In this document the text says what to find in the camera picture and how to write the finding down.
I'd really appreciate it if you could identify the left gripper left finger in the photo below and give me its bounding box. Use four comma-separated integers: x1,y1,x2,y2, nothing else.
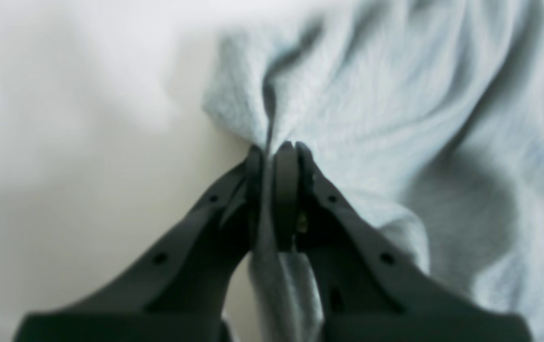
14,146,264,342

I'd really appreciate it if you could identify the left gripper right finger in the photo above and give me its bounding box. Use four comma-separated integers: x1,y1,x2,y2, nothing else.
272,142,533,342

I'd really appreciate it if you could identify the grey t-shirt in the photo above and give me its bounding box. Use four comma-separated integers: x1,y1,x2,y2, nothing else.
203,0,544,342

